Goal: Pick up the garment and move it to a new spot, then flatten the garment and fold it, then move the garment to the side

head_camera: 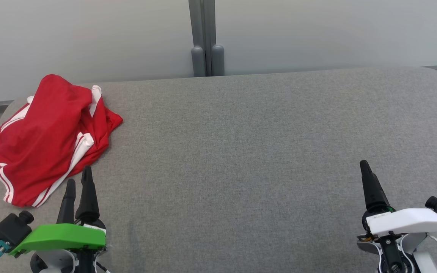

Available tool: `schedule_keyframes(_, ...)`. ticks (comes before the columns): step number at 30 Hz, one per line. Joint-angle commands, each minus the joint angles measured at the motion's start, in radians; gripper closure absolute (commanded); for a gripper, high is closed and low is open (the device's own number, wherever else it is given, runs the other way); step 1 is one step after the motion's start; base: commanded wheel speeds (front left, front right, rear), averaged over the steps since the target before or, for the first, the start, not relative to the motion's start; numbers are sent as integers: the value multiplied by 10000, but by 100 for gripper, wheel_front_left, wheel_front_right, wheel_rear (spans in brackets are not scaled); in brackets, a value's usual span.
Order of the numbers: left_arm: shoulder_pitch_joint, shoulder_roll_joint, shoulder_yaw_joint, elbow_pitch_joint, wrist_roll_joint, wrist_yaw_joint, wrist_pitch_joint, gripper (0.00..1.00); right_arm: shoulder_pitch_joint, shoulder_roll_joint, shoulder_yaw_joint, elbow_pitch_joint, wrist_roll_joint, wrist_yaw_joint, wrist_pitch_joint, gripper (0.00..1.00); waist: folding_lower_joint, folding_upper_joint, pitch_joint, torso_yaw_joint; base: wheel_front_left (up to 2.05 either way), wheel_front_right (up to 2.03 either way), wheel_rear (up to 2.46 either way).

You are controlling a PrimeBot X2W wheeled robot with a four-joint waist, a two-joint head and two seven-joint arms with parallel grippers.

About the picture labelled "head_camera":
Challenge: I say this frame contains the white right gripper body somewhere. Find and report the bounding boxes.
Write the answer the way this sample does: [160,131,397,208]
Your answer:
[357,207,437,241]

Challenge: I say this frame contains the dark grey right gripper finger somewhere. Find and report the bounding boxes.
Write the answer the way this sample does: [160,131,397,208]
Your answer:
[360,160,391,211]

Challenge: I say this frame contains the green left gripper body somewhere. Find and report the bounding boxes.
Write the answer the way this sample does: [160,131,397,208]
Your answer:
[9,223,107,257]

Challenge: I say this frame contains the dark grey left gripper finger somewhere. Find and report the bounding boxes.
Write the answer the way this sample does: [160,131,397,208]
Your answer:
[75,166,106,229]
[57,179,77,224]

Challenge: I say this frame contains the red shirt with white sleeves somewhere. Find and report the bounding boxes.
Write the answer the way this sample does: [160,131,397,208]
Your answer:
[0,74,96,208]

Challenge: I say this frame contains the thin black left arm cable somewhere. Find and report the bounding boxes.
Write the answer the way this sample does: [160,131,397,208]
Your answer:
[95,258,111,273]

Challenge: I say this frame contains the grey double partition post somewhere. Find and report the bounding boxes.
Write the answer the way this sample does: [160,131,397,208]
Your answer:
[188,0,225,77]

